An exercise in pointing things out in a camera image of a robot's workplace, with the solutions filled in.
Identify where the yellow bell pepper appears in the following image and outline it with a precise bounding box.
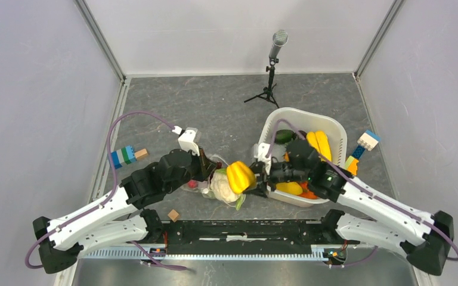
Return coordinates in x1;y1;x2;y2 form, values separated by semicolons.
226;161;257;194

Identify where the white blue toy block stack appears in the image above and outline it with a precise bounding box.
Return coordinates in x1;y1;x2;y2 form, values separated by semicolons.
345;130;380;176

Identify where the white cauliflower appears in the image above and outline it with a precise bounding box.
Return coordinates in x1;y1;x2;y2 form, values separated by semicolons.
209;169;240;204

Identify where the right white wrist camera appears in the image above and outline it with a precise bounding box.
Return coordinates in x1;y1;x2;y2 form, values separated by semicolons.
253;142;271;175

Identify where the clear polka dot zip bag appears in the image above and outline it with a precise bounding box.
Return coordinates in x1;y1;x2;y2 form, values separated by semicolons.
181;153;247;211

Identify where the blue green toy block stack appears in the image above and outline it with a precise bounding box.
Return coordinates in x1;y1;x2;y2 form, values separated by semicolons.
110;145;149;169

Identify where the red chili pepper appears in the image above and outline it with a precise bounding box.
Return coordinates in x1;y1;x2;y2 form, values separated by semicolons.
187;180;199;189

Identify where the dark green avocado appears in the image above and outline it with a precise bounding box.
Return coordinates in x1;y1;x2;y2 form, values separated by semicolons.
274;129;297;144

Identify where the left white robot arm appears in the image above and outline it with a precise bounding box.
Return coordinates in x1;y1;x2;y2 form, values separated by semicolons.
33;149;219;274

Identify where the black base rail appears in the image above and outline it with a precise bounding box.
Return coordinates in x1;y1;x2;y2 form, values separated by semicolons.
137;210;360;261

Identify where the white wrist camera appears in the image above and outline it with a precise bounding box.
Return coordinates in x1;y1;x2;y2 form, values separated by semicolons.
253;142;271;175
172;126;200;156

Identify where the white plastic basket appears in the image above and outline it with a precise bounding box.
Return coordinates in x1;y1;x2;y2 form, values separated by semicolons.
258;107;347;207

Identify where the small orange pumpkin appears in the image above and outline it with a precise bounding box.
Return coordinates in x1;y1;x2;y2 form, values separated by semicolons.
299;182;318;200

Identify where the silver microphone on tripod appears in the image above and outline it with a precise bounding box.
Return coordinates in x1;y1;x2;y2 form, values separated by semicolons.
243;30;288;108

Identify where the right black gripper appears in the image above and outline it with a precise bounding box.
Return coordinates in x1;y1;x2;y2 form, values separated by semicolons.
242;160;309;198

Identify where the yellow banana bunch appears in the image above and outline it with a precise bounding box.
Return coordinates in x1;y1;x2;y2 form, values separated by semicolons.
306;130;332;161

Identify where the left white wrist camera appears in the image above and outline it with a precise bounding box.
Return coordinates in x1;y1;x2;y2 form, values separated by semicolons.
172;126;200;156

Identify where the small wooden cube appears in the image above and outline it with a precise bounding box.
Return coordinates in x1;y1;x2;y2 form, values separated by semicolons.
168;209;180;222

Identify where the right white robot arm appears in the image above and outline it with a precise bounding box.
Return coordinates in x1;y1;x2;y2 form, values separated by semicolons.
250;140;458;276

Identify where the yellow mango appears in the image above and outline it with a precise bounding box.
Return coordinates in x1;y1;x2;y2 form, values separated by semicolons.
276;182;303;196

